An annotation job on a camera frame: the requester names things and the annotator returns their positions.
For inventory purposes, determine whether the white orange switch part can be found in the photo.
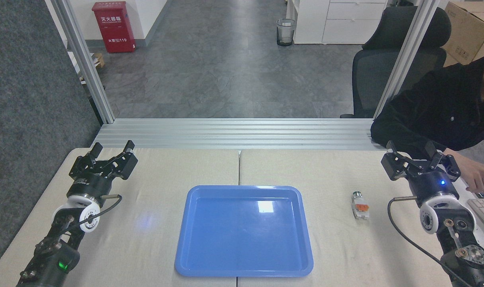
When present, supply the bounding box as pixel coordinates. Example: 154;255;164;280
351;191;370;219

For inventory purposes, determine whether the silver aluminium post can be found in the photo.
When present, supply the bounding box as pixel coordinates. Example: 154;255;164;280
372;0;442;119
51;0;116;124

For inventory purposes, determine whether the black office chair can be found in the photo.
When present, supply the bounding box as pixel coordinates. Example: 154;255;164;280
340;6;452;119

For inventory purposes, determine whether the white drawer cabinet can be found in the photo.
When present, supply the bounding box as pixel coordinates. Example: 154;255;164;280
286;0;388;45

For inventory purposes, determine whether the brown cardboard box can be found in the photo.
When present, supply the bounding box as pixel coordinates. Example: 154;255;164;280
441;1;484;67

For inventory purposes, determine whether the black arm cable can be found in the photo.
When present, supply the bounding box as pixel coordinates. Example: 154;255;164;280
387;196;466;287
67;194;123;232

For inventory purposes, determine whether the red fire extinguisher box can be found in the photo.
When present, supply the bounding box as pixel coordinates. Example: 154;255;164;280
92;1;136;54

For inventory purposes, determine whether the grey mesh waste bin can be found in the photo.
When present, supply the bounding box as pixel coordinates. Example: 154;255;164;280
276;19;297;47

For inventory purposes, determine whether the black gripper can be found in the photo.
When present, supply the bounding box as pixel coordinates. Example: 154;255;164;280
381;140;462;206
69;140;139;199

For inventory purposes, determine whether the blue plastic tray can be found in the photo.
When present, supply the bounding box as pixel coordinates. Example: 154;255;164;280
175;185;314;278

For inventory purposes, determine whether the person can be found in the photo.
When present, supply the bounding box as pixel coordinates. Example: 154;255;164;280
370;54;484;168

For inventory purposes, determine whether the grey felt partition panel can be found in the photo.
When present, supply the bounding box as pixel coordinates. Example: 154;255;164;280
0;0;103;276

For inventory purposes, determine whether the silver aluminium rail base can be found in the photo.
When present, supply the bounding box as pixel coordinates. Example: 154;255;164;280
91;118;387;151

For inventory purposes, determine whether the person's hand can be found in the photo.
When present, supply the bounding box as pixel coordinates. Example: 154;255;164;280
445;153;484;195

